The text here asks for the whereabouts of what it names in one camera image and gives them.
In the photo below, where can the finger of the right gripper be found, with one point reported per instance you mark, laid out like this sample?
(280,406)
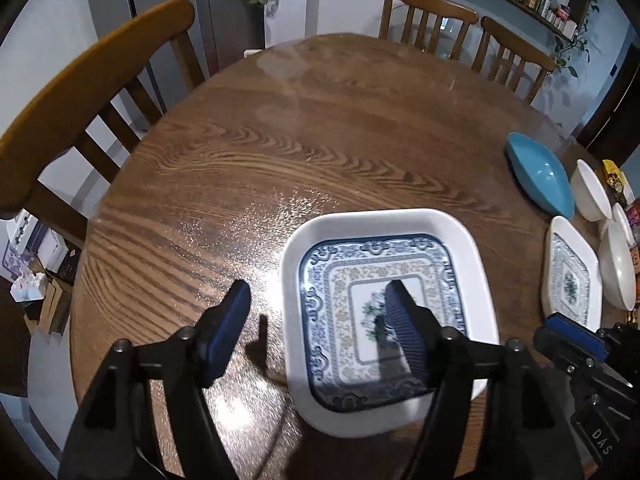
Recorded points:
(578,335)

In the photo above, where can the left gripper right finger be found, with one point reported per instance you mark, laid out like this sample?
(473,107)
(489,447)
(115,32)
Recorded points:
(417,331)

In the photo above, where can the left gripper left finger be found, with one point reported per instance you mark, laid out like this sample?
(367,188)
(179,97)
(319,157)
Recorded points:
(219,329)

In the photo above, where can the wide white bowl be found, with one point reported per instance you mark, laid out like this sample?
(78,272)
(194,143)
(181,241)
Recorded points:
(616,268)

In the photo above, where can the large blue-patterned square plate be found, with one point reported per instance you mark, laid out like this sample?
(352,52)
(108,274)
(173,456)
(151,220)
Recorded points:
(347,374)

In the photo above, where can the tall white bowl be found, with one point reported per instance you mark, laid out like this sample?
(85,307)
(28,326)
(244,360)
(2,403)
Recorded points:
(620,218)

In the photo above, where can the white ribbed bowl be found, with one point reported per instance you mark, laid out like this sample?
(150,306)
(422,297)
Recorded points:
(589,194)

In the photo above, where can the blue square plate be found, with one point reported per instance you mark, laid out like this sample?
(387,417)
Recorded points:
(541,175)

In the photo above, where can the small blue-patterned square plate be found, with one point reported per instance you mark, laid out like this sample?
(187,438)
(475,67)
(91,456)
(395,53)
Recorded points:
(571,281)

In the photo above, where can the yellow snack bag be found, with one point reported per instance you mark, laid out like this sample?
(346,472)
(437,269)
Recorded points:
(614,177)

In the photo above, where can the near wooden chair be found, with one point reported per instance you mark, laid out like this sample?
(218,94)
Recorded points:
(55,121)

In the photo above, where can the wooden chair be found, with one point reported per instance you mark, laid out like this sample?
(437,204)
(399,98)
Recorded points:
(55,121)
(514,53)
(432,14)

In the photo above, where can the trailing green plant right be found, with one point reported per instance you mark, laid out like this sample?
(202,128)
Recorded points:
(567,52)

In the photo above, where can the far right wooden chair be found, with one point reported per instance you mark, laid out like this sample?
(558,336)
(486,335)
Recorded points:
(514,53)

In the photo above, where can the grey refrigerator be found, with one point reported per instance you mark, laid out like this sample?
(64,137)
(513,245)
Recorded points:
(206,34)

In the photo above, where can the far left wooden chair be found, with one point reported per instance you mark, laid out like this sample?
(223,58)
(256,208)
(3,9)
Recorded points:
(432,14)

